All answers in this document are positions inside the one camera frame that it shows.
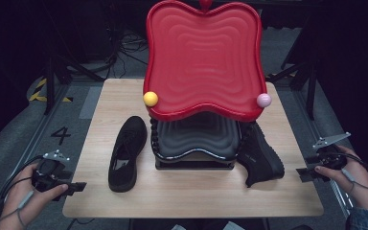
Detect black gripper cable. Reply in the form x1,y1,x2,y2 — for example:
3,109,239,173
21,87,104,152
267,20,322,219
329,151,368,196
0,155,43,220

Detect black shoe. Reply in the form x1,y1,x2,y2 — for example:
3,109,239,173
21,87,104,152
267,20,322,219
236,121,286,189
107,115,149,194

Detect metal floor rail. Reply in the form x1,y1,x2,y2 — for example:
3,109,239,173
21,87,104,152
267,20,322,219
330,178,357,219

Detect person's right hand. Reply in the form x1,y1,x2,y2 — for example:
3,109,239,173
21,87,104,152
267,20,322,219
314,145,368,213

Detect black tripod stand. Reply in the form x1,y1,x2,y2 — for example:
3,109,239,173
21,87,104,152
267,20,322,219
267,18,321,121
42,54,105,116

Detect bundle of black floor cables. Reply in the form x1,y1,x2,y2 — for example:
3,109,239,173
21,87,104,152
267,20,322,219
106,30,150,80

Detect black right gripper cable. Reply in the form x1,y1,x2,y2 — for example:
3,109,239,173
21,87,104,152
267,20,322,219
329,151,368,196

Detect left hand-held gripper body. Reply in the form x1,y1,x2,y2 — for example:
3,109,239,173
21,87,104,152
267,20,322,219
32,149,75,193

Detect person's left hand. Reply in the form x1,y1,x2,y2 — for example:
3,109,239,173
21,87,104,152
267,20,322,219
3,162,69,226

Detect red and black shoe rack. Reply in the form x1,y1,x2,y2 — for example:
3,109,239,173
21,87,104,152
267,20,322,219
143,0,273,171

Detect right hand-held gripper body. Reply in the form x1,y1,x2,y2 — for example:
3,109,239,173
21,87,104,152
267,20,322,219
311,131,353,171

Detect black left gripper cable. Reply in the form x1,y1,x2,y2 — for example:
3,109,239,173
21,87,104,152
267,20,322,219
0,155,43,220

